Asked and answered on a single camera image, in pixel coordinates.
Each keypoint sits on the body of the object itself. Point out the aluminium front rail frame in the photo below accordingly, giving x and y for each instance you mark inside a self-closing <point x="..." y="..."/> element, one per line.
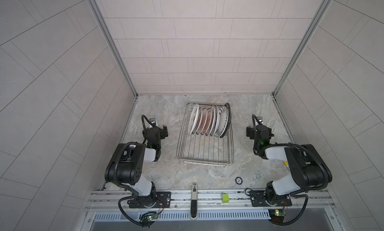
<point x="104" y="206"/>

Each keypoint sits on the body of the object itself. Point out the strawberry pattern white plate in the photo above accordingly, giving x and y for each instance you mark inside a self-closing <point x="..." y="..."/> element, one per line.
<point x="193" y="119"/>

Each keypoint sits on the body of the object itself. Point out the left green circuit board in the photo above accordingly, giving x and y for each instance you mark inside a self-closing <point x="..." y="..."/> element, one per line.
<point x="149" y="217"/>

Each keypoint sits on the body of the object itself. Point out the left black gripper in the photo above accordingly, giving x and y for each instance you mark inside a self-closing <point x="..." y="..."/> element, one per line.
<point x="160" y="133"/>

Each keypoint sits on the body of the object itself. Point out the right green circuit board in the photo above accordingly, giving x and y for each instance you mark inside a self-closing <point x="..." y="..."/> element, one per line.
<point x="277" y="216"/>

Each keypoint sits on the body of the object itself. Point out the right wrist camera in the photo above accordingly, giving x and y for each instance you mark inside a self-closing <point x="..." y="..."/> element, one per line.
<point x="259" y="120"/>

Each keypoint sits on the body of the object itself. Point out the green cube block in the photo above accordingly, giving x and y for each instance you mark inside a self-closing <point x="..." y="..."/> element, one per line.
<point x="225" y="198"/>

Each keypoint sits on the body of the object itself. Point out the black silver handheld scanner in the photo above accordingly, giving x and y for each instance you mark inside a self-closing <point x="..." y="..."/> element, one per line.
<point x="194" y="202"/>

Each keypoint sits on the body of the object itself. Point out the red rimmed plate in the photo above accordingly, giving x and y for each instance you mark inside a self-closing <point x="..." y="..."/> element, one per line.
<point x="208" y="121"/>
<point x="214" y="119"/>

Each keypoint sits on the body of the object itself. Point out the metal wire dish rack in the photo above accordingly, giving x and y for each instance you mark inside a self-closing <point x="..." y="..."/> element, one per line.
<point x="202" y="149"/>

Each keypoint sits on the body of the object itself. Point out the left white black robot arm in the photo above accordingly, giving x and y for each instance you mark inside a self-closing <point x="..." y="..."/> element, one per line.
<point x="126" y="166"/>

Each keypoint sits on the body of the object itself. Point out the green circuit board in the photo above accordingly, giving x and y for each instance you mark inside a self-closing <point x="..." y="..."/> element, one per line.
<point x="149" y="217"/>
<point x="277" y="216"/>

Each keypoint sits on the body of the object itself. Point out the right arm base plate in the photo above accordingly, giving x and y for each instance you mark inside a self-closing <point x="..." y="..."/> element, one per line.
<point x="258" y="199"/>

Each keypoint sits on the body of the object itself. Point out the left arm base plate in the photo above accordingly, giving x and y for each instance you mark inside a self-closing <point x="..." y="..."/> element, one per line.
<point x="163" y="198"/>

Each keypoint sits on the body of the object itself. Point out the blue striped white plate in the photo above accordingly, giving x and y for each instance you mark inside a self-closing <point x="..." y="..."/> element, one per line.
<point x="221" y="119"/>

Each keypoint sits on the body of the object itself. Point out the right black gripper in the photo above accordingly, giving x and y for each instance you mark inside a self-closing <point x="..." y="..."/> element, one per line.
<point x="252" y="130"/>

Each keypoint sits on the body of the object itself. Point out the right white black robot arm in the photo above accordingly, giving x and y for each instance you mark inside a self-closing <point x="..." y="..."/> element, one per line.
<point x="308" y="171"/>

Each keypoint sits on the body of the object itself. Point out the red patterned plate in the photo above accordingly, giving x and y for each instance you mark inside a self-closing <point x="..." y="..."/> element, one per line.
<point x="202" y="121"/>
<point x="198" y="119"/>

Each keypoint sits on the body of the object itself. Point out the black rimmed mirror plate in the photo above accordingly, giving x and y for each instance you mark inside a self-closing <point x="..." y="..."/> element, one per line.
<point x="228" y="121"/>

